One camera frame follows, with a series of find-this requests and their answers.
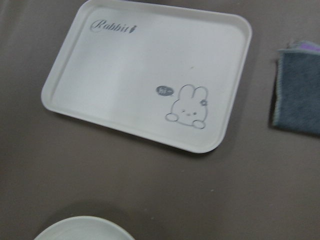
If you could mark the cream shallow plate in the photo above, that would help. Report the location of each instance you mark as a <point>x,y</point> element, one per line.
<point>84,228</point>

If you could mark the cream rabbit tray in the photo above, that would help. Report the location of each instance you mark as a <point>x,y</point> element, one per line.
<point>164,73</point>

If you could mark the grey folded cloth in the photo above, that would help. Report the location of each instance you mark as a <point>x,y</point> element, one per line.
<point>297,89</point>

